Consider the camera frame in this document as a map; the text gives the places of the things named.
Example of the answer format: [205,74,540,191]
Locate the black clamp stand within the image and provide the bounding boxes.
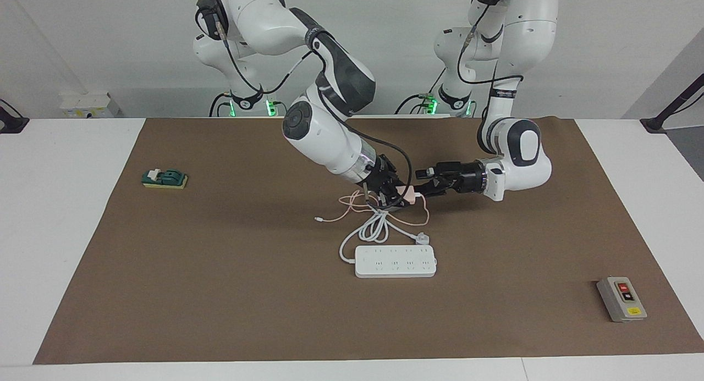
[641,73,704,134]

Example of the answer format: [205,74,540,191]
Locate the pink charging cable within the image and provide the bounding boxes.
[315,190,431,227]

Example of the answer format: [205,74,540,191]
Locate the black left arm base cables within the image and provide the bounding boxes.
[395,68,447,116]

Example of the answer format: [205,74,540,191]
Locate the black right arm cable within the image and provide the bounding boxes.
[197,10,414,210]

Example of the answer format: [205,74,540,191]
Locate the black right arm base cables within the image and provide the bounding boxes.
[209,91,289,118]

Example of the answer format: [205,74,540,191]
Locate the brown table mat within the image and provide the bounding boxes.
[33,117,704,365]

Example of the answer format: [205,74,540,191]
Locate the green knife switch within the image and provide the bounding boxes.
[142,168,189,190]

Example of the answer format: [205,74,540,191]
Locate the white wall socket box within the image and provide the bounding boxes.
[59,92,114,119]

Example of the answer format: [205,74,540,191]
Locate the black clamp mount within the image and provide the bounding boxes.
[0,99,29,134]

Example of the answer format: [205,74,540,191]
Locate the black arm base cables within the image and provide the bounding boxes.
[209,91,289,118]
[395,68,447,116]

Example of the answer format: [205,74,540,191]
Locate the white power strip cord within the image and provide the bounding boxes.
[339,201,431,264]

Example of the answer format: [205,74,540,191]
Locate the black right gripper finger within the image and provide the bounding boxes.
[377,190,412,209]
[385,157,412,188]

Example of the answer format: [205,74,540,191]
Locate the grey push-button switch box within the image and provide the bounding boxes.
[597,277,648,323]

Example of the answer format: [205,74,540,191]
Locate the white power strip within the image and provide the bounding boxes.
[355,245,438,279]

